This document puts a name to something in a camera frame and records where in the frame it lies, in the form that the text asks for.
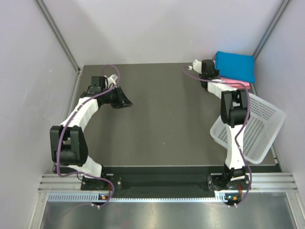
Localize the left aluminium corner post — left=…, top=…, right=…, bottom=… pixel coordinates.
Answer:
left=35, top=0, right=82, bottom=72

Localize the purple cable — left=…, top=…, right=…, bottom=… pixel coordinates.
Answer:
left=182, top=66, right=252, bottom=207
left=56, top=64, right=121, bottom=210

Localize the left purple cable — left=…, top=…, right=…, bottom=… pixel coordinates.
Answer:
left=56, top=64, right=121, bottom=210

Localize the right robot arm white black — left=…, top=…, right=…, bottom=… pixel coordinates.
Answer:
left=192, top=60, right=249, bottom=190

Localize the folded pink t shirt stack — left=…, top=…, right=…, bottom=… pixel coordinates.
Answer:
left=199, top=59, right=251, bottom=89

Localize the slotted grey cable duct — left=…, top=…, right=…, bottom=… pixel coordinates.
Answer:
left=47, top=192, right=241, bottom=203

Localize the aluminium corner post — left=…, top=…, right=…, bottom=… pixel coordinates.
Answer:
left=35, top=0, right=82, bottom=72
left=246, top=0, right=293, bottom=70

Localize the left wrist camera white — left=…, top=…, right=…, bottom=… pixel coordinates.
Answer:
left=107, top=74, right=118, bottom=88

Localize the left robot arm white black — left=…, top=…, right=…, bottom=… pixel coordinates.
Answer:
left=50, top=74, right=133, bottom=189

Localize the right aluminium corner post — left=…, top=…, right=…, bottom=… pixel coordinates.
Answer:
left=246, top=0, right=293, bottom=70

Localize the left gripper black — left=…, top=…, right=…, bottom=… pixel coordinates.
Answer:
left=102, top=85, right=132, bottom=109

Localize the aluminium frame rail front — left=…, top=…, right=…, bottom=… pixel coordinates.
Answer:
left=38, top=173, right=298, bottom=192

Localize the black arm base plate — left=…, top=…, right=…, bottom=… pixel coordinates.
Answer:
left=81, top=166, right=281, bottom=198

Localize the white perforated plastic basket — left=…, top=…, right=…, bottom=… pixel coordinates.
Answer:
left=210, top=93, right=285, bottom=169

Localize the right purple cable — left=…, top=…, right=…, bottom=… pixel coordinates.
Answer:
left=182, top=66, right=252, bottom=207

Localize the blue t shirt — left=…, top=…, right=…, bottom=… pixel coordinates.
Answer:
left=215, top=51, right=255, bottom=83

